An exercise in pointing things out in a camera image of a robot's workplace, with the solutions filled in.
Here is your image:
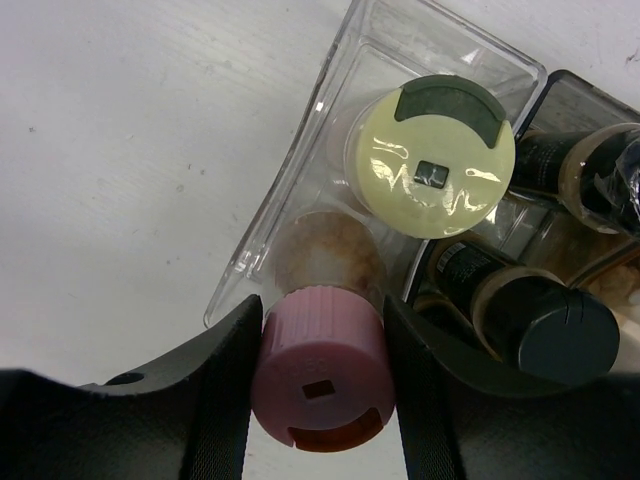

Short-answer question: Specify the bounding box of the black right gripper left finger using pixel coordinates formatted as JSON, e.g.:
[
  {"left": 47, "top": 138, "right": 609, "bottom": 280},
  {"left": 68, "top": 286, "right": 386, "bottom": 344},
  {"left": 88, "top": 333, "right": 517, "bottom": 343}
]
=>
[{"left": 1, "top": 295, "right": 263, "bottom": 479}]

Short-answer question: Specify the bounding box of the clear plastic bin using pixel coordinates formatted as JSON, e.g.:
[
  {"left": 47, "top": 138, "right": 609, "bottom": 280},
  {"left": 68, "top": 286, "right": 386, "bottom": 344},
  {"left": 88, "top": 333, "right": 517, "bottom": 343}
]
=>
[{"left": 203, "top": 1, "right": 548, "bottom": 326}]

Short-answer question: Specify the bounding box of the bottle with yellow cap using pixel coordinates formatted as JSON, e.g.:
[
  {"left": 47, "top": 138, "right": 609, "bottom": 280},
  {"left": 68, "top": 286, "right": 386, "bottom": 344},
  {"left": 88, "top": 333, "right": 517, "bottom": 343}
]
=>
[{"left": 326, "top": 74, "right": 515, "bottom": 239}]

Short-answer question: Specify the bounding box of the spice jar black cap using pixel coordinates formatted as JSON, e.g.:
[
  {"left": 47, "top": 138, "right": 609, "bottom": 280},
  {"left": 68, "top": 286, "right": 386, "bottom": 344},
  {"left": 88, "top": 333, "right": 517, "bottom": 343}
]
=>
[
  {"left": 427, "top": 234, "right": 620, "bottom": 386},
  {"left": 509, "top": 123, "right": 639, "bottom": 238}
]

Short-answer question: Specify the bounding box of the bottle with pink cap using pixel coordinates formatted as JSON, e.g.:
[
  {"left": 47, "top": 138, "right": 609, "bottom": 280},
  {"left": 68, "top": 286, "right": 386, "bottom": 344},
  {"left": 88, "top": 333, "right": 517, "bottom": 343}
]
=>
[{"left": 251, "top": 211, "right": 395, "bottom": 453}]

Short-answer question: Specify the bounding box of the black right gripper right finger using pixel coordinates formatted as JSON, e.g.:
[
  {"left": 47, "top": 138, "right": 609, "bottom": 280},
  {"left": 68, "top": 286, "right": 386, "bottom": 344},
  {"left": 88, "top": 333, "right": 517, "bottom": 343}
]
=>
[{"left": 383, "top": 296, "right": 639, "bottom": 479}]

